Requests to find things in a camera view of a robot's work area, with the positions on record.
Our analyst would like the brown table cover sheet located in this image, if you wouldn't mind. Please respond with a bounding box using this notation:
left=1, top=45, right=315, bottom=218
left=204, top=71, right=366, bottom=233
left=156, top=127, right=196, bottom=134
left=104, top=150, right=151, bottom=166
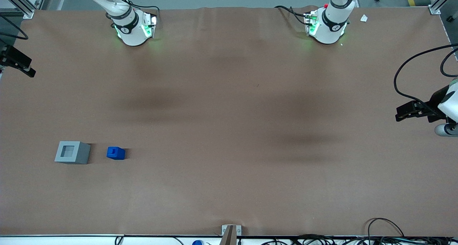
left=0, top=5, right=453, bottom=237

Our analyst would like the gray square base block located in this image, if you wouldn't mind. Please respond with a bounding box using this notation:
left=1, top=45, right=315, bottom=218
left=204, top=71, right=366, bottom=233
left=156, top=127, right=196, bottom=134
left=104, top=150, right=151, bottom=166
left=54, top=141, right=91, bottom=165

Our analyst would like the black arm base cable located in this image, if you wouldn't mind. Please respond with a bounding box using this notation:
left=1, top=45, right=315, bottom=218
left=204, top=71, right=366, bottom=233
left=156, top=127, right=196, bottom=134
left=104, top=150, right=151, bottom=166
left=274, top=5, right=312, bottom=26
left=109, top=0, right=160, bottom=23

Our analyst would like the short black looped cable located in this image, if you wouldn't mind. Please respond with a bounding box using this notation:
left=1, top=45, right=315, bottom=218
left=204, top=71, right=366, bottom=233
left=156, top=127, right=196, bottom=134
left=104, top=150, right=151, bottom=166
left=440, top=48, right=458, bottom=78

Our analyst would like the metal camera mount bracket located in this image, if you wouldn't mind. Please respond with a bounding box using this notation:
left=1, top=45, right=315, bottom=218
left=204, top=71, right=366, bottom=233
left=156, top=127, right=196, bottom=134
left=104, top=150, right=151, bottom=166
left=221, top=224, right=242, bottom=245

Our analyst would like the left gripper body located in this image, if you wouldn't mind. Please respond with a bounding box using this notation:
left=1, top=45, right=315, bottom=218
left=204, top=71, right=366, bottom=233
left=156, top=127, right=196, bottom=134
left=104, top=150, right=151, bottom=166
left=428, top=78, right=458, bottom=123

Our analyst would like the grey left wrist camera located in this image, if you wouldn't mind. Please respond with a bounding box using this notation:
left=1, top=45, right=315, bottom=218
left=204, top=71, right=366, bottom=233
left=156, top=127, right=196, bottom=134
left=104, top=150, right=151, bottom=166
left=434, top=123, right=458, bottom=137

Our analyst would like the tangled black cable bundle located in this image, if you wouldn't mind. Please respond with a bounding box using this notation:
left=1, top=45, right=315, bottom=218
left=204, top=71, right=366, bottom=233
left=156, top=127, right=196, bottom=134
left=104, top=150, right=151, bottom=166
left=260, top=234, right=458, bottom=245

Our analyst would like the black cable loop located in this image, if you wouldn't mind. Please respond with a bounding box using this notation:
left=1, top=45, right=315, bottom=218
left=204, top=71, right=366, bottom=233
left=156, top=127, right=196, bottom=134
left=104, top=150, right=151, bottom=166
left=366, top=217, right=405, bottom=238

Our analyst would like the black left arm base cable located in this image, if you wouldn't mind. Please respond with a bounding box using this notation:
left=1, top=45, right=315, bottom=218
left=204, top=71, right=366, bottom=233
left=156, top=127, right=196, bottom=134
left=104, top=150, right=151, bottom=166
left=274, top=5, right=312, bottom=26

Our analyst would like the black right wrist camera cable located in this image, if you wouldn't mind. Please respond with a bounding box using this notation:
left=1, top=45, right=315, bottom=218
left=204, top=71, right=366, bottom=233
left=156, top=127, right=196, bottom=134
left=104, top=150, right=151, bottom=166
left=0, top=14, right=29, bottom=40

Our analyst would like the blue plastic part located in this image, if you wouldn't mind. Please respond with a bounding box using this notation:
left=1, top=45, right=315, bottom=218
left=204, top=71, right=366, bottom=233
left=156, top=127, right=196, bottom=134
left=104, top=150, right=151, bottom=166
left=107, top=146, right=126, bottom=160

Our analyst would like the black right arm base cable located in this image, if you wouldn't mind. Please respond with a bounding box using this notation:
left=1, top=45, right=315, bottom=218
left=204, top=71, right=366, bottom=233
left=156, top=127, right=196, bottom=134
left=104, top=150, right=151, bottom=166
left=109, top=0, right=160, bottom=23

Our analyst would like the long black left wrist cable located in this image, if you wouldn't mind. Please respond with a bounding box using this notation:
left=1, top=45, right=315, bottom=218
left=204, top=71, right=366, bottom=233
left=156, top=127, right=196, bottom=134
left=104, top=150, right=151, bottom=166
left=394, top=44, right=458, bottom=108

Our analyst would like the aluminium frame post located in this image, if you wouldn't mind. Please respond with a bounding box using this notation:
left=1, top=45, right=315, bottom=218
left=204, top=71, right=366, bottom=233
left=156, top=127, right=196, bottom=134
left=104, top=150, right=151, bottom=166
left=429, top=0, right=458, bottom=15
left=0, top=0, right=35, bottom=19

